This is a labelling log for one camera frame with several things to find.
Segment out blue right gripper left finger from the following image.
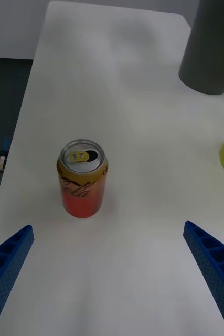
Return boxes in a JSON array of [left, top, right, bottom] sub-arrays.
[[0, 225, 35, 336]]

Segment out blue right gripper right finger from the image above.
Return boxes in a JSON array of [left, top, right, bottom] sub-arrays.
[[183, 220, 224, 336]]

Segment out orange and red drink can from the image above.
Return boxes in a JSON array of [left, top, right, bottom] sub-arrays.
[[56, 139, 109, 219]]

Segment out grey plastic bin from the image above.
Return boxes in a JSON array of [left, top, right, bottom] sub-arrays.
[[178, 0, 224, 96]]

